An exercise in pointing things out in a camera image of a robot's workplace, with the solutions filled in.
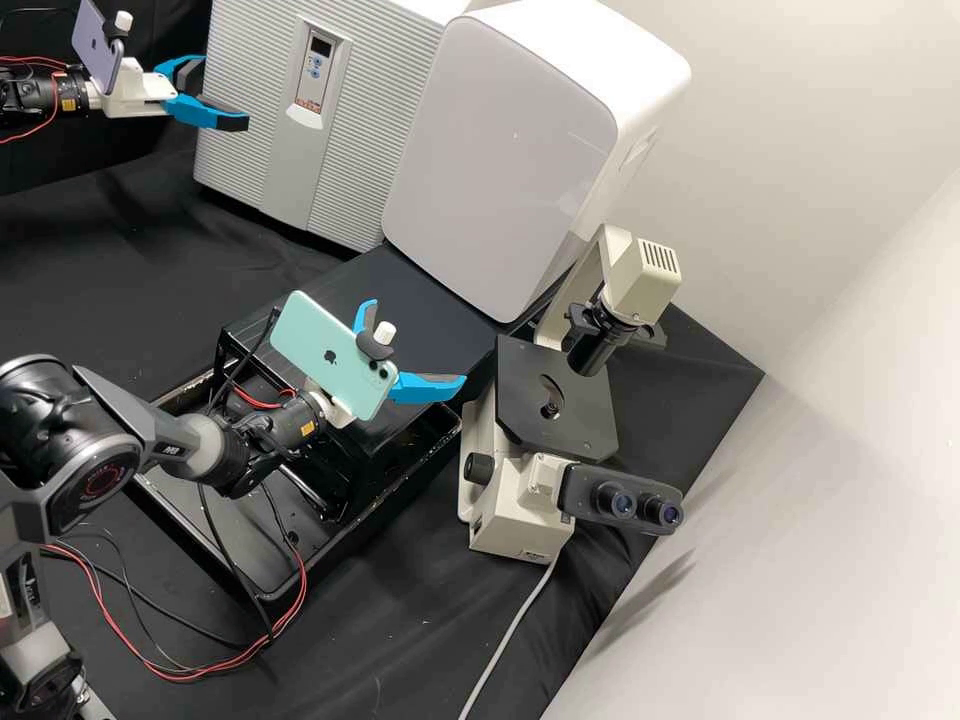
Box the grey cable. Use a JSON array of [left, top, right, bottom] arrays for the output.
[[455, 554, 562, 720]]

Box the incubator door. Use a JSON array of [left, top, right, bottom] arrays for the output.
[[192, 0, 448, 254]]

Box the white incubator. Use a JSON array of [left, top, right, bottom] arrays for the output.
[[389, 0, 485, 31]]

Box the left wrist camera phone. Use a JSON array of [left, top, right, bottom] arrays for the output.
[[70, 0, 133, 97]]

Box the white box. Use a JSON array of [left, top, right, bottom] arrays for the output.
[[380, 0, 692, 325]]

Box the cream microscope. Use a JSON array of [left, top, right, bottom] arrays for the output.
[[458, 223, 686, 560]]

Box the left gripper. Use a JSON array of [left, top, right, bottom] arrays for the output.
[[101, 53, 251, 136]]

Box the black platform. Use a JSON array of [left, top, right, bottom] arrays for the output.
[[217, 247, 545, 526]]

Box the wrist camera phone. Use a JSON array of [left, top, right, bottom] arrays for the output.
[[70, 0, 133, 97], [269, 290, 403, 422]]

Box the right wrist camera phone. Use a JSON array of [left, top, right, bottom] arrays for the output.
[[269, 290, 403, 422]]

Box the black tray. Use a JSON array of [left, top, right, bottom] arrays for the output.
[[133, 374, 464, 603]]

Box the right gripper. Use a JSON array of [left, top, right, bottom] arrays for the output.
[[303, 299, 469, 431]]

